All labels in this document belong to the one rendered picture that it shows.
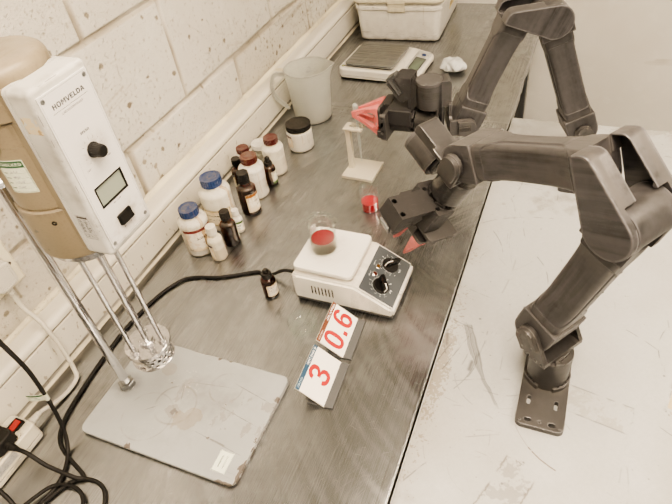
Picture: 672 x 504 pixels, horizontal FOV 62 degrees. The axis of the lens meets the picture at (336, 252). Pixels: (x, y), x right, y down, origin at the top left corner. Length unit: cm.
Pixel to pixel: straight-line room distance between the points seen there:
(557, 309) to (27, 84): 68
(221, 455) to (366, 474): 22
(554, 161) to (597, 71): 173
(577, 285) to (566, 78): 59
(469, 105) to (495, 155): 46
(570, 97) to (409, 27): 88
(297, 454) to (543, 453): 36
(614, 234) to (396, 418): 45
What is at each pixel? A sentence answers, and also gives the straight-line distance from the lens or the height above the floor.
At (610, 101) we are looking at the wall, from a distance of 247.
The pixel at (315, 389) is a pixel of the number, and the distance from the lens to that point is 95.
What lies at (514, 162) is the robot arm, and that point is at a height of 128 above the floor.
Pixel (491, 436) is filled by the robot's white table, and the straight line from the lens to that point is 92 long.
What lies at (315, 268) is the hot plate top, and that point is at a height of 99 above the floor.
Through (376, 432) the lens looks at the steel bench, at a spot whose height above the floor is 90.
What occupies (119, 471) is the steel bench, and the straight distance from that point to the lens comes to 100.
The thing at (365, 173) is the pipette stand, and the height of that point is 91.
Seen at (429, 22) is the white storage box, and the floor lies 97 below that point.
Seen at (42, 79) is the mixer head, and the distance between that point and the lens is 60.
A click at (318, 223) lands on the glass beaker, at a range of 105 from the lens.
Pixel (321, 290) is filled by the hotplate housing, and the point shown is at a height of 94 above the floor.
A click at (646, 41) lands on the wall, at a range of 238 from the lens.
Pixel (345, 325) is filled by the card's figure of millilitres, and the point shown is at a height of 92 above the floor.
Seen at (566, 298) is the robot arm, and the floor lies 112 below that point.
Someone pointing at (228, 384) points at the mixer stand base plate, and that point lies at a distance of 100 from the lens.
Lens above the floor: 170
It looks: 43 degrees down
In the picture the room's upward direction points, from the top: 9 degrees counter-clockwise
